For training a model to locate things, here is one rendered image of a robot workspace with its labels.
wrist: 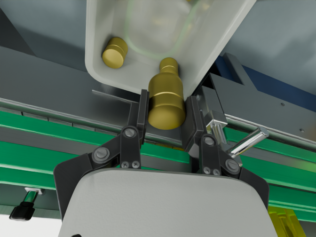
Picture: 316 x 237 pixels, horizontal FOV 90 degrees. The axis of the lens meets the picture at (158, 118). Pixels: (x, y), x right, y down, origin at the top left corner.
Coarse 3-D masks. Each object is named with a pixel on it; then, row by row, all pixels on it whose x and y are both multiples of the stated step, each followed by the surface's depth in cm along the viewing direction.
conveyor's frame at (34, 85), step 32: (0, 64) 27; (32, 64) 30; (0, 96) 24; (32, 96) 26; (64, 96) 28; (96, 96) 30; (224, 96) 29; (256, 96) 34; (96, 128) 28; (288, 128) 30
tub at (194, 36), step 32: (96, 0) 17; (128, 0) 23; (160, 0) 23; (192, 0) 23; (224, 0) 21; (96, 32) 20; (128, 32) 26; (160, 32) 26; (192, 32) 26; (224, 32) 20; (96, 64) 24; (128, 64) 29; (192, 64) 26
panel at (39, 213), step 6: (0, 210) 29; (6, 210) 29; (12, 210) 30; (36, 210) 31; (42, 210) 31; (48, 210) 31; (54, 210) 32; (36, 216) 30; (42, 216) 30; (48, 216) 31; (54, 216) 31; (60, 216) 31
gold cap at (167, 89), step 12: (168, 72) 15; (156, 84) 14; (168, 84) 14; (180, 84) 15; (156, 96) 13; (168, 96) 13; (180, 96) 14; (156, 108) 13; (168, 108) 13; (180, 108) 13; (156, 120) 14; (168, 120) 14; (180, 120) 14
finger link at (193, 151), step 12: (192, 96) 14; (192, 108) 13; (192, 120) 12; (204, 120) 13; (192, 132) 12; (204, 132) 12; (192, 144) 12; (192, 156) 12; (228, 156) 11; (228, 168) 10
